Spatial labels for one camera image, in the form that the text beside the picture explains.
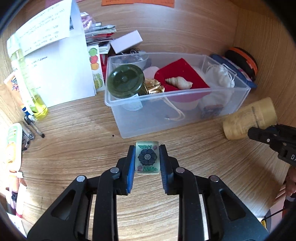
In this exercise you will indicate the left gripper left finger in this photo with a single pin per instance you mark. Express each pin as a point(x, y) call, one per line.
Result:
point(68, 216)

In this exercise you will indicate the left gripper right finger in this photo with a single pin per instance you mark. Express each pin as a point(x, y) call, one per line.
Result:
point(208, 209)

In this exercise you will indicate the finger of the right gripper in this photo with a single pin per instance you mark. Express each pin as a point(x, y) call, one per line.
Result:
point(270, 136)

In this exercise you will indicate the yellow squat lotion bottle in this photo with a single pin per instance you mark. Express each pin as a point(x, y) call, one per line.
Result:
point(260, 114)

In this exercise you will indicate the white drawstring cloth bag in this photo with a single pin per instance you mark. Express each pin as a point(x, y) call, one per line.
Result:
point(218, 76)

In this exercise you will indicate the cream spiral seashell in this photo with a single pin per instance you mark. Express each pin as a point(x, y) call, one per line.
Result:
point(179, 82)

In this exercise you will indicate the red velvet pouch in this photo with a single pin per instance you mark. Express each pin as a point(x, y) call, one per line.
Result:
point(179, 75)

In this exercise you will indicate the gold foil item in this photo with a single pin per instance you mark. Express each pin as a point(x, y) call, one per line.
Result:
point(154, 86)

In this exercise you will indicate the dark green spray bottle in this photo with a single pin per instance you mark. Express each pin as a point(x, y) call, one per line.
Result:
point(124, 85)

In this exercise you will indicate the blue small card box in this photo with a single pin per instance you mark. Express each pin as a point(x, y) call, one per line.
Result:
point(211, 111)

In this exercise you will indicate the cream lotion bottle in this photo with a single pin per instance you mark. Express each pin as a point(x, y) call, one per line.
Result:
point(186, 101)

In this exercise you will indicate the right hand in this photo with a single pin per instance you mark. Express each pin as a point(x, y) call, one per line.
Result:
point(290, 179)

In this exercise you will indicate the blue patchwork pouch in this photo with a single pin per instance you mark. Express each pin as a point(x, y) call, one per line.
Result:
point(237, 70)

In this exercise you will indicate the black orange round case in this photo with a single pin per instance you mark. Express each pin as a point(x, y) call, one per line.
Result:
point(244, 60)

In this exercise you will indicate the white orange-label tube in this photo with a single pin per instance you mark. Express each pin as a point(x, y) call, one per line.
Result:
point(14, 147)

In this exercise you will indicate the black pen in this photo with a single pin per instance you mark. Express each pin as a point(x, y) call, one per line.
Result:
point(36, 129)

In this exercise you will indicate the yellow liquid tall bottle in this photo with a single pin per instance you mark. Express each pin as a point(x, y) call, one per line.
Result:
point(31, 99)

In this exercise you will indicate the clear plastic storage bin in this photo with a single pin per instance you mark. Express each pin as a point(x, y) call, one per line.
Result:
point(158, 113)

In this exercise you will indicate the pink round compact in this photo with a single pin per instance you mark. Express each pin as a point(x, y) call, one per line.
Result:
point(150, 72)

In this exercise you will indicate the orange cream tube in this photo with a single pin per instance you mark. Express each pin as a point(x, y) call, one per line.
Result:
point(12, 85)

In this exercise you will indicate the fruit-print narrow box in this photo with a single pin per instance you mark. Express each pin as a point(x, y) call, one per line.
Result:
point(96, 67)

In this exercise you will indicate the orange paper note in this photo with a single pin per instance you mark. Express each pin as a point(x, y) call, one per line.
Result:
point(168, 3)

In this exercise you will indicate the small white box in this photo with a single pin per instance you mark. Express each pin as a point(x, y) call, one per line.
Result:
point(126, 41)

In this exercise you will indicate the stack of booklets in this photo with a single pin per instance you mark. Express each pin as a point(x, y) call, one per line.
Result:
point(96, 34)

